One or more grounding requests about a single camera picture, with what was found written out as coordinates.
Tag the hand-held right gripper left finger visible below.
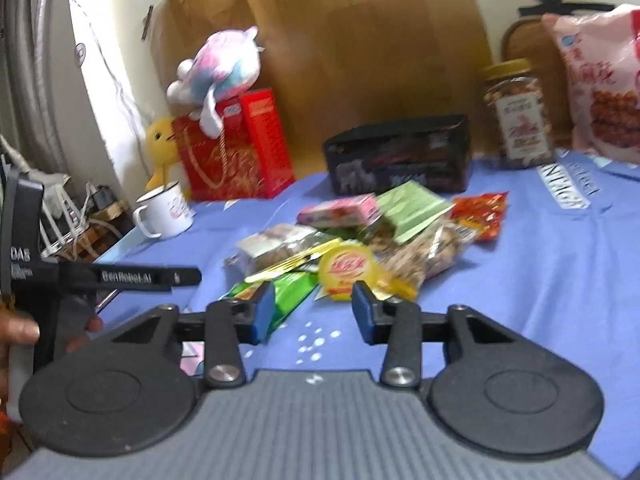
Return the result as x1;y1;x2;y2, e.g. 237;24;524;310
111;282;277;389

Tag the black power adapter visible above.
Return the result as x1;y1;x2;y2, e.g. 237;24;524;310
92;185;119;211

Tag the red gift box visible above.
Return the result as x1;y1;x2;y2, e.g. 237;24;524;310
172;89;296;202

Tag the blue printed cloth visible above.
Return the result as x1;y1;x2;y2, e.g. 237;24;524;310
95;150;640;480

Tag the wooden cutting board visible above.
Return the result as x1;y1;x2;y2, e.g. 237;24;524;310
501;19;573;148

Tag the yellow duck plush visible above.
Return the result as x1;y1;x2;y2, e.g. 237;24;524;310
145;116;193;197

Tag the bundle of white cables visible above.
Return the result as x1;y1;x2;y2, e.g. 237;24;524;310
39;180;126;262

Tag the yellow jelly cup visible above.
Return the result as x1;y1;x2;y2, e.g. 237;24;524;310
317;240;417;302

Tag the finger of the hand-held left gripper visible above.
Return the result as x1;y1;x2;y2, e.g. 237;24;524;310
57;264;203;295

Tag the red snack packet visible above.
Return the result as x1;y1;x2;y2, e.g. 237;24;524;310
452;192;509;244

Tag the person's left hand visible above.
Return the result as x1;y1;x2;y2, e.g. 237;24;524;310
0;307;105;427

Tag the yellow strip packet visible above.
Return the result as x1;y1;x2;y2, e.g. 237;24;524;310
244;239;343;284

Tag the pink and blue plush toy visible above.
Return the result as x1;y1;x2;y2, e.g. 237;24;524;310
166;26;262;139

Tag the dark green snack packet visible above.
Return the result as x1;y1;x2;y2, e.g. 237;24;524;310
220;270;321;342

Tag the clear bag of brown cakes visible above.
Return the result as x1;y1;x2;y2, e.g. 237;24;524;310
225;224;331;276

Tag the light green snack packet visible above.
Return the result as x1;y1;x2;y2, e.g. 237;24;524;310
375;181;456;244

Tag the white enamel mug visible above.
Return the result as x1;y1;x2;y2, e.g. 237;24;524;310
132;181;196;239

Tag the pink snack bag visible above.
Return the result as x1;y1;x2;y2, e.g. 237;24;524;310
542;4;640;165

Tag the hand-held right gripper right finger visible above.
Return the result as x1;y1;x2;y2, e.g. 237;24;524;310
351;282;522;389

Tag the clear bag of nuts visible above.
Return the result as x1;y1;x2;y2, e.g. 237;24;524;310
375;220;473;287

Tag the clear nut jar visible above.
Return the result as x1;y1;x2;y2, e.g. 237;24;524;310
481;58;557;170

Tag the large wooden board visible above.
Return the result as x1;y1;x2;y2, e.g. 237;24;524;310
150;0;507;192

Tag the black tin box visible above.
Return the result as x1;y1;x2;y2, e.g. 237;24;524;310
322;114;473;196

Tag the pink snack box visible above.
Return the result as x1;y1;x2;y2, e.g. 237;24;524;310
297;194;383;229

